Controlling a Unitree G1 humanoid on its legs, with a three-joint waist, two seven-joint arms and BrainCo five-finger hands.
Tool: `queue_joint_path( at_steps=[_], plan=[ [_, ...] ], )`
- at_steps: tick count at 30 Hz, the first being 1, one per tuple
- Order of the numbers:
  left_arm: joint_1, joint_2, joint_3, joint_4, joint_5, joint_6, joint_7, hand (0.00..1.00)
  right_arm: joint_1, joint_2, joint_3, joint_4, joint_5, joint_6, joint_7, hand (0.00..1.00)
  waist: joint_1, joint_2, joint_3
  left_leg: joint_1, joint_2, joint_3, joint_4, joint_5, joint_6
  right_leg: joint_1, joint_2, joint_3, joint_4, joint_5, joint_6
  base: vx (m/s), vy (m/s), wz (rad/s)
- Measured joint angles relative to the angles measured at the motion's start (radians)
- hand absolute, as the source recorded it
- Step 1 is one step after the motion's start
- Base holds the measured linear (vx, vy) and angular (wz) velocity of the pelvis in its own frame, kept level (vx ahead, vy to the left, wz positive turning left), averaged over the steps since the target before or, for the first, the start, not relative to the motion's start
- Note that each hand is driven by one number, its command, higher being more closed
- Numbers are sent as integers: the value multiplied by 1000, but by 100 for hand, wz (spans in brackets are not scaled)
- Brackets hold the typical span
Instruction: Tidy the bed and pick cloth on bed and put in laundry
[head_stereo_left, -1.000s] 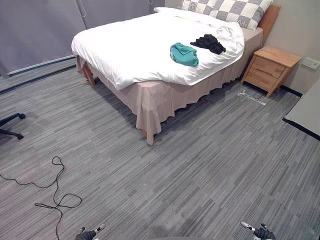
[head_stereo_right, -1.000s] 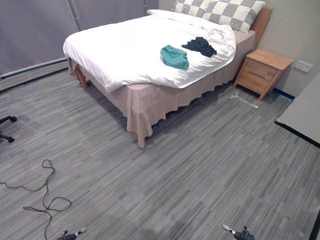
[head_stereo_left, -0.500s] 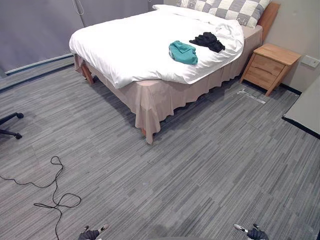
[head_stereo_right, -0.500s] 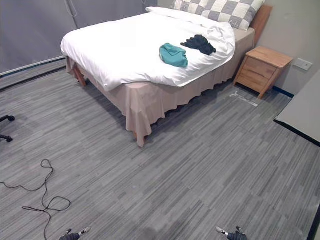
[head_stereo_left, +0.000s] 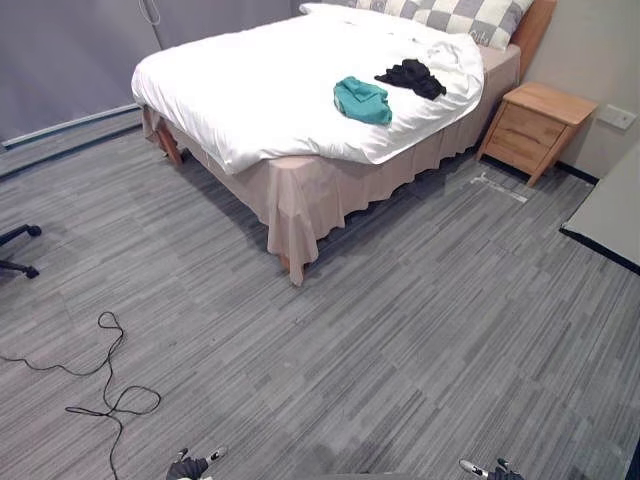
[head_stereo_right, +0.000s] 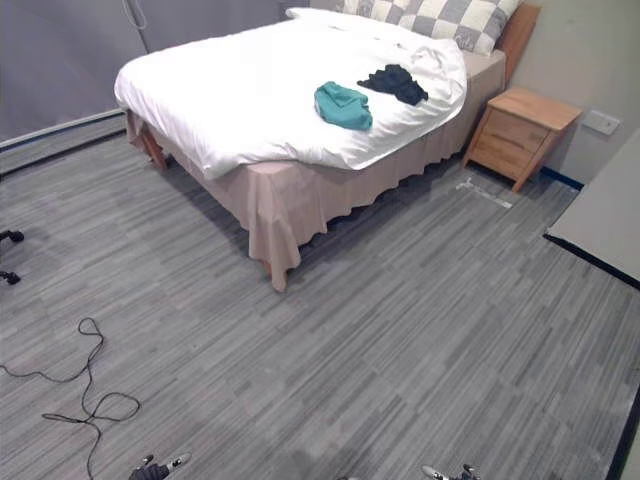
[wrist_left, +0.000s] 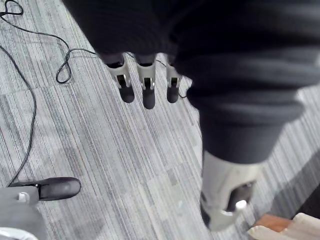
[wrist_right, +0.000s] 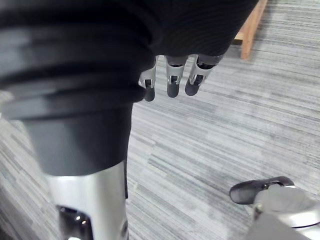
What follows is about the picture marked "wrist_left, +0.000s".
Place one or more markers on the robot's dark left foot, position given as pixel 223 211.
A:
pixel 57 188

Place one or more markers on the robot's left hand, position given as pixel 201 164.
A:
pixel 200 37

